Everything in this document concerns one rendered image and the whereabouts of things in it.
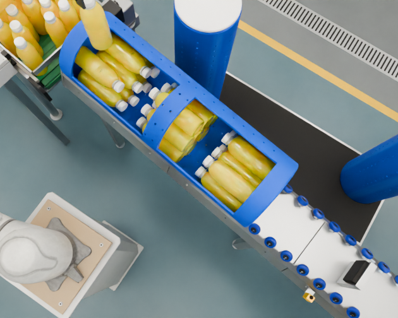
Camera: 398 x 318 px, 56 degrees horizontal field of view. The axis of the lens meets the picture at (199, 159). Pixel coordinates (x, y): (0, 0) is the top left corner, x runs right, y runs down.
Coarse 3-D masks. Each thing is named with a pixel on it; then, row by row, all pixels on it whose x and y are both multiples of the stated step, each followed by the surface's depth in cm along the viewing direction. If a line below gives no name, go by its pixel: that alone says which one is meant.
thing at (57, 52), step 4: (60, 48) 150; (56, 52) 150; (52, 56) 150; (56, 56) 152; (48, 60) 149; (52, 60) 151; (40, 64) 148; (44, 64) 149; (48, 64) 151; (36, 68) 147; (40, 68) 149; (44, 68) 151; (36, 72) 148
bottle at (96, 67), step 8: (80, 56) 132; (88, 56) 132; (96, 56) 133; (80, 64) 133; (88, 64) 131; (96, 64) 131; (104, 64) 132; (88, 72) 133; (96, 72) 131; (104, 72) 131; (112, 72) 132; (96, 80) 134; (104, 80) 131; (112, 80) 131; (120, 80) 133; (112, 88) 133
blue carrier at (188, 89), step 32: (128, 32) 129; (64, 64) 130; (160, 64) 125; (96, 96) 131; (192, 96) 121; (128, 128) 132; (160, 128) 121; (224, 128) 141; (192, 160) 142; (288, 160) 121; (256, 192) 115
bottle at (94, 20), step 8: (80, 8) 106; (88, 8) 104; (96, 8) 105; (80, 16) 108; (88, 16) 106; (96, 16) 106; (104, 16) 109; (88, 24) 108; (96, 24) 108; (104, 24) 111; (88, 32) 112; (96, 32) 112; (104, 32) 114; (96, 40) 116; (104, 40) 117; (96, 48) 120; (104, 48) 120
